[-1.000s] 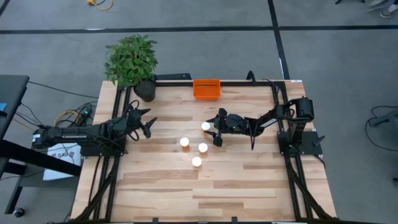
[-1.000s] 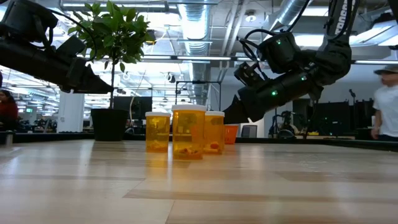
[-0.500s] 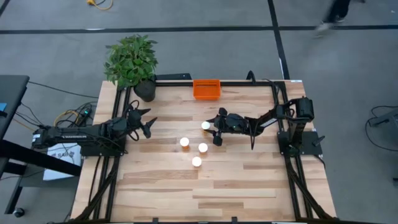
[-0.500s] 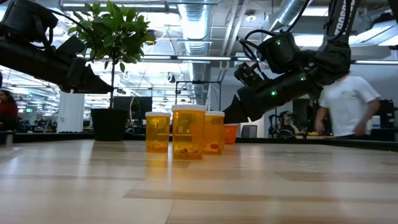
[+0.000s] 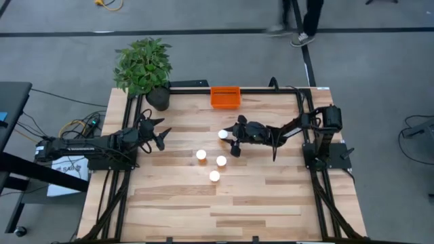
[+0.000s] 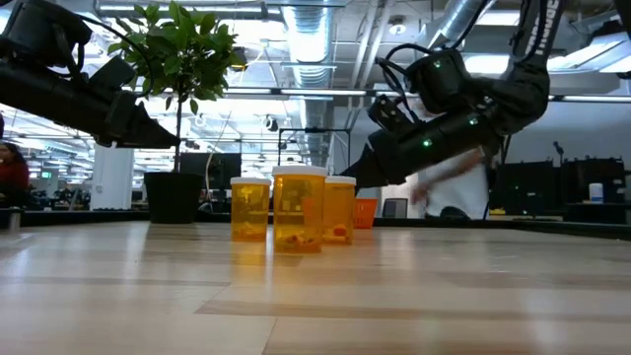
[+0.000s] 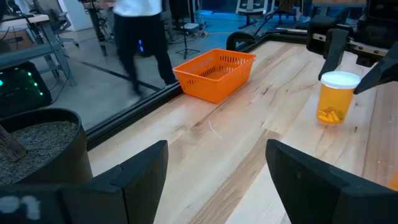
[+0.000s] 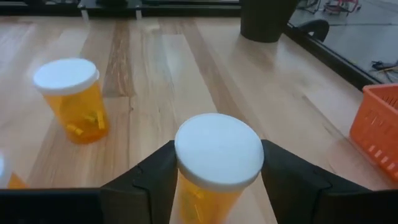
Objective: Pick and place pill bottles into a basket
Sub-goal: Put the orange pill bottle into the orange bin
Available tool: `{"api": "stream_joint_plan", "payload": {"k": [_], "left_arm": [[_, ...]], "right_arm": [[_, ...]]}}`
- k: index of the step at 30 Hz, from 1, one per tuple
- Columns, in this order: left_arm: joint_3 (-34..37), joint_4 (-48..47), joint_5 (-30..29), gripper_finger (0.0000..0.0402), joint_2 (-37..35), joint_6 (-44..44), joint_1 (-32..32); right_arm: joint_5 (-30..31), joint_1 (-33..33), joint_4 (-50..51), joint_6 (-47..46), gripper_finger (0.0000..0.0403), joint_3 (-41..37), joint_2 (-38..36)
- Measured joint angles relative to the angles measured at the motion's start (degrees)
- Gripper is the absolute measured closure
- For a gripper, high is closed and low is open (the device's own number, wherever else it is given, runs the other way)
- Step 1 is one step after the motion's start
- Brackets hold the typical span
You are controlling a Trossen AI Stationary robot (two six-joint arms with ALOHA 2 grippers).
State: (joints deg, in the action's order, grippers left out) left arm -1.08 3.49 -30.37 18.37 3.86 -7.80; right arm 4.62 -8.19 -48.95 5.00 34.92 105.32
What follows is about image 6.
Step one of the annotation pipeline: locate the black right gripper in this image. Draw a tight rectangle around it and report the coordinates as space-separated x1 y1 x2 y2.
340 117 469 191

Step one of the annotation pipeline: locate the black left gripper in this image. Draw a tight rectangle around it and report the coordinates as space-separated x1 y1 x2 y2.
78 83 181 149

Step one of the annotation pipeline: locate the amber pill bottle white cap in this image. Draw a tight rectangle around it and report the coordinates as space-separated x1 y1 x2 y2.
322 176 357 247
271 165 328 254
230 177 272 243

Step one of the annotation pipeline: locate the orange plastic basket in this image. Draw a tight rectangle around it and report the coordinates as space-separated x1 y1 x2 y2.
353 197 380 230

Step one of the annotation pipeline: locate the grey chair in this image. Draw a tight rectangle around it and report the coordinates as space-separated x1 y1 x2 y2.
382 197 409 219

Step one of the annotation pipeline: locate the black plant pot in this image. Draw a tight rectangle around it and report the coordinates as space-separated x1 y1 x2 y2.
143 171 205 225

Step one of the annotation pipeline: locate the black computer monitor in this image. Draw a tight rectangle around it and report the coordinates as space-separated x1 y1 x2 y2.
495 160 561 203
561 157 627 203
179 152 243 191

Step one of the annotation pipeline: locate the long ceiling light strip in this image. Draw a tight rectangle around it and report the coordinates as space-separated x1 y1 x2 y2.
221 88 369 98

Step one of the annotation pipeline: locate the green leafy plant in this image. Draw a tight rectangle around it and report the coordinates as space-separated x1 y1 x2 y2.
106 0 247 174

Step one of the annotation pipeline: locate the person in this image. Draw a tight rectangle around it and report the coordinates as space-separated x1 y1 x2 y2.
411 110 494 221
0 141 31 208

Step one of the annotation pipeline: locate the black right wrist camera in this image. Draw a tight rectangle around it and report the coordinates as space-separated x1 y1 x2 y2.
367 96 420 132

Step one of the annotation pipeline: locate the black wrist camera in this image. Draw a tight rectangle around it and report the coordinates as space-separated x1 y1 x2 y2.
367 96 420 132
91 56 137 95

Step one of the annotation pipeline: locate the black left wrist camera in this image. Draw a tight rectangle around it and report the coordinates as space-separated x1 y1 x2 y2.
91 56 137 95

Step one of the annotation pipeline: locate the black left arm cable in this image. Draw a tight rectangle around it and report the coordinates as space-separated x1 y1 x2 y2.
73 14 155 98

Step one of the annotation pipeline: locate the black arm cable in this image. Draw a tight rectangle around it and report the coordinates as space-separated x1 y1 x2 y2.
73 14 155 98
377 42 445 122

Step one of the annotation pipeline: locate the black aluminium table frame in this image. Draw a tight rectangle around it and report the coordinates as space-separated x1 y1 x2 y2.
0 209 631 242

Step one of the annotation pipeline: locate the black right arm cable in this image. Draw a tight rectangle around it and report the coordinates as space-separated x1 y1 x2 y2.
377 42 445 122

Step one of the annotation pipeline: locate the silver round ventilation duct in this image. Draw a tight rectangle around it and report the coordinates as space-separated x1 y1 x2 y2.
283 0 336 167

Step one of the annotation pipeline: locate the silver slanted ventilation duct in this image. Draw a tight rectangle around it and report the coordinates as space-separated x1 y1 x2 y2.
418 0 494 48

